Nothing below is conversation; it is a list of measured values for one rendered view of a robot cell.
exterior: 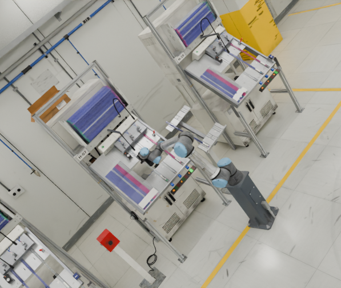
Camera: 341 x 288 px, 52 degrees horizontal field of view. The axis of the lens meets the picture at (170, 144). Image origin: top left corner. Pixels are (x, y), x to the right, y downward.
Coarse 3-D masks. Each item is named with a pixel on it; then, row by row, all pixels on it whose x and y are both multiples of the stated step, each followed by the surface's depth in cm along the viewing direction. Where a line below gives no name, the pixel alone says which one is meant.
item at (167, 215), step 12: (144, 168) 398; (192, 180) 380; (168, 192) 365; (180, 192) 373; (192, 192) 382; (204, 192) 391; (156, 204) 359; (168, 204) 367; (180, 204) 375; (192, 204) 384; (144, 216) 353; (156, 216) 360; (168, 216) 368; (180, 216) 377; (168, 228) 370
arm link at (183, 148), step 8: (184, 136) 278; (176, 144) 275; (184, 144) 274; (176, 152) 277; (184, 152) 272; (192, 152) 276; (192, 160) 279; (200, 160) 279; (200, 168) 283; (208, 168) 281; (216, 168) 285; (216, 176) 281; (224, 176) 283; (216, 184) 285; (224, 184) 282
